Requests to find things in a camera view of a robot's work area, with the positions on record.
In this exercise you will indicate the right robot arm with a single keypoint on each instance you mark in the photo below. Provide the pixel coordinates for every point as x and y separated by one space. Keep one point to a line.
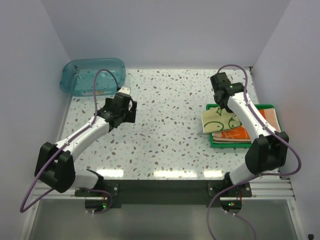
267 151

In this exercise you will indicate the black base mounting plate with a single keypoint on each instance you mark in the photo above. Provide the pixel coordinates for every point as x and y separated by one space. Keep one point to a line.
115 193

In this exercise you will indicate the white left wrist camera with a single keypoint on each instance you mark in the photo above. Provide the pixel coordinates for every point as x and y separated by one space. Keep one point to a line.
125 90

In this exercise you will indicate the teal plastic laundry basket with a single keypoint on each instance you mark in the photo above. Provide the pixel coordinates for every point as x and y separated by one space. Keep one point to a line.
106 74

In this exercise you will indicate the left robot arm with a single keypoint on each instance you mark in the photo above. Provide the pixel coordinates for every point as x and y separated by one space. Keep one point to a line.
56 161

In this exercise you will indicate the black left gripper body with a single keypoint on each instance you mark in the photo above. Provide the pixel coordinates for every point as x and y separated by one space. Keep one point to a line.
124 115

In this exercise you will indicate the green plastic tray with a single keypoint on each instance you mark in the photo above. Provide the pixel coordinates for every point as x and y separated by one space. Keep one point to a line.
228 146

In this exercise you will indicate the orange white towel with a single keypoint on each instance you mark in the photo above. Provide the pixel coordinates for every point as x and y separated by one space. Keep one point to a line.
239 134

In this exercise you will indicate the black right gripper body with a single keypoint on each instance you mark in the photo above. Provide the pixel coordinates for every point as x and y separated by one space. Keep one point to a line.
228 109

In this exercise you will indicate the green cream patterned towel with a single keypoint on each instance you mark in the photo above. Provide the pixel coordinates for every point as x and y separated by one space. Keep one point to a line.
215 120

